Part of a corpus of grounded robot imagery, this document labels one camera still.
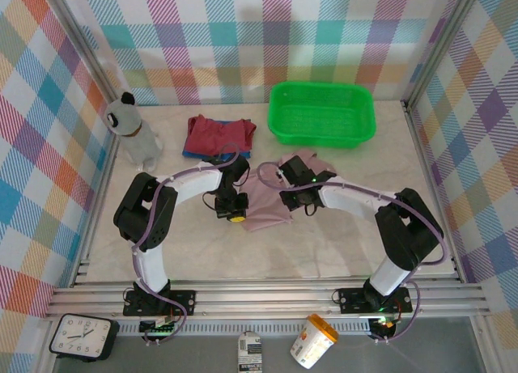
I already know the pink tank top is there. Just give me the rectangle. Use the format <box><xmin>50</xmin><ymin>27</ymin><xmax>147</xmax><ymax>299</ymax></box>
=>
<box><xmin>236</xmin><ymin>149</ymin><xmax>337</xmax><ymax>233</ymax></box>

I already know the blue tank top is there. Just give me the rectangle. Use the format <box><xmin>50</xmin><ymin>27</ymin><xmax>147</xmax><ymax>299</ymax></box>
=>
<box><xmin>181</xmin><ymin>120</ymin><xmax>254</xmax><ymax>160</ymax></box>

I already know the red tank top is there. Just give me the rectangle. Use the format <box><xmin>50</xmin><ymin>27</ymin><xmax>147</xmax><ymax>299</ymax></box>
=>
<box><xmin>186</xmin><ymin>114</ymin><xmax>258</xmax><ymax>154</ymax></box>

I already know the green plastic basket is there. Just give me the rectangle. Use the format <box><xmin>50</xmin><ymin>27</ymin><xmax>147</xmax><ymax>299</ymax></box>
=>
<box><xmin>267</xmin><ymin>81</ymin><xmax>377</xmax><ymax>150</ymax></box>

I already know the grey plush dog toy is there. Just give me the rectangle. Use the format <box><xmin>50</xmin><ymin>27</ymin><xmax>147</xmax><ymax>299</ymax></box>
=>
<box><xmin>104</xmin><ymin>91</ymin><xmax>165</xmax><ymax>172</ymax></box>

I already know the white cup orange lid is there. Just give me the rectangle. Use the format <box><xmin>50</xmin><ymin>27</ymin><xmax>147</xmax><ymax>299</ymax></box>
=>
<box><xmin>289</xmin><ymin>313</ymin><xmax>339</xmax><ymax>370</ymax></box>

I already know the black alarm clock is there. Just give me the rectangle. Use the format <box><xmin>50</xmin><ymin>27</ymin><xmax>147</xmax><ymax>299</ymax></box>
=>
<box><xmin>48</xmin><ymin>312</ymin><xmax>121</xmax><ymax>362</ymax></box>

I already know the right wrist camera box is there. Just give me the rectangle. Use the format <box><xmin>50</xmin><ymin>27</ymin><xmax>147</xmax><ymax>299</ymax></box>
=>
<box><xmin>278</xmin><ymin>154</ymin><xmax>315</xmax><ymax>184</ymax></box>

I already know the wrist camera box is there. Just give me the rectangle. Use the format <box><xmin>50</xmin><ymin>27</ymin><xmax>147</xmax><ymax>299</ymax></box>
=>
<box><xmin>278</xmin><ymin>154</ymin><xmax>315</xmax><ymax>184</ymax></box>
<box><xmin>220</xmin><ymin>153</ymin><xmax>251</xmax><ymax>184</ymax></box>

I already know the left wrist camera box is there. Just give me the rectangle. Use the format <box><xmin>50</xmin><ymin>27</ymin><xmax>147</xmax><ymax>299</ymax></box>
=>
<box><xmin>220</xmin><ymin>153</ymin><xmax>251</xmax><ymax>184</ymax></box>

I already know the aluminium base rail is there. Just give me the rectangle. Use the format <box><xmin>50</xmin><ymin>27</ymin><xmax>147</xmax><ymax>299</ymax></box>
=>
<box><xmin>43</xmin><ymin>282</ymin><xmax>491</xmax><ymax>321</ymax></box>

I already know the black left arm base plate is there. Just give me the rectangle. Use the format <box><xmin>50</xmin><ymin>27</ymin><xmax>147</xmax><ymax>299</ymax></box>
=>
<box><xmin>123</xmin><ymin>288</ymin><xmax>197</xmax><ymax>316</ymax></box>

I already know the white slotted cable duct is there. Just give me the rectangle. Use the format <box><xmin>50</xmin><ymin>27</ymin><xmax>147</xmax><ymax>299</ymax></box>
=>
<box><xmin>117</xmin><ymin>322</ymin><xmax>373</xmax><ymax>337</ymax></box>

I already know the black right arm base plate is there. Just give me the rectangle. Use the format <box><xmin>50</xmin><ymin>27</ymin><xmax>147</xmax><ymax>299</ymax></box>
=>
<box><xmin>338</xmin><ymin>286</ymin><xmax>414</xmax><ymax>314</ymax></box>

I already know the aluminium side rail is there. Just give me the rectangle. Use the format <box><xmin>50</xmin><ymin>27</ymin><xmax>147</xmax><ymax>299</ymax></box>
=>
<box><xmin>71</xmin><ymin>132</ymin><xmax>122</xmax><ymax>288</ymax></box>
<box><xmin>400</xmin><ymin>99</ymin><xmax>465</xmax><ymax>284</ymax></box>

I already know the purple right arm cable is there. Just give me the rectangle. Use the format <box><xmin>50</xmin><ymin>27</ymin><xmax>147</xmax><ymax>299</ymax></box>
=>
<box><xmin>256</xmin><ymin>160</ymin><xmax>448</xmax><ymax>344</ymax></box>

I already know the aluminium frame post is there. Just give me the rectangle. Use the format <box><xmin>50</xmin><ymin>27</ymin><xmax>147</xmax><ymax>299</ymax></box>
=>
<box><xmin>40</xmin><ymin>0</ymin><xmax>125</xmax><ymax>107</ymax></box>
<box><xmin>401</xmin><ymin>0</ymin><xmax>486</xmax><ymax>107</ymax></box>

